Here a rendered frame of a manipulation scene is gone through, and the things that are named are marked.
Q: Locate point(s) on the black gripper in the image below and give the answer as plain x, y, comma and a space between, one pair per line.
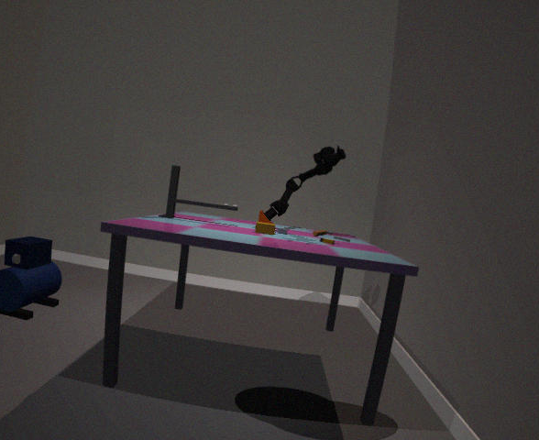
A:
328, 158

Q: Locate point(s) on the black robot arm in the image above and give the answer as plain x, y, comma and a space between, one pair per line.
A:
291, 186

